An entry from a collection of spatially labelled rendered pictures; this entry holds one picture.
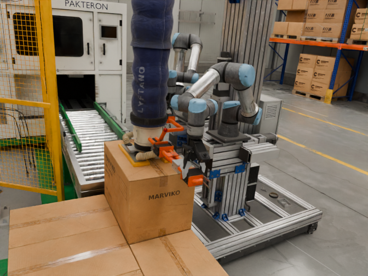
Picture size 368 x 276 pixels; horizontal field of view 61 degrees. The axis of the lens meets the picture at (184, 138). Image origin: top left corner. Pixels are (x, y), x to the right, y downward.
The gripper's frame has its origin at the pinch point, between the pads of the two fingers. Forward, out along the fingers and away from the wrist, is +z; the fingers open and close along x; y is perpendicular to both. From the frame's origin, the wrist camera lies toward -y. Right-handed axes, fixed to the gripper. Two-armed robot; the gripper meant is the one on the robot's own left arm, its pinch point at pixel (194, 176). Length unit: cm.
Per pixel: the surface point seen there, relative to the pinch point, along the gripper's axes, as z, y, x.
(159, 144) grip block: -1.8, 38.6, 1.9
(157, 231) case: 49, 28, 5
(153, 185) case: 18.0, 28.3, 8.4
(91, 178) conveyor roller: 53, 116, 26
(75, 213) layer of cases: 53, 70, 45
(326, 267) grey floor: 107, 11, -134
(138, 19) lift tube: -67, 54, 10
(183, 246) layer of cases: 53, 16, -6
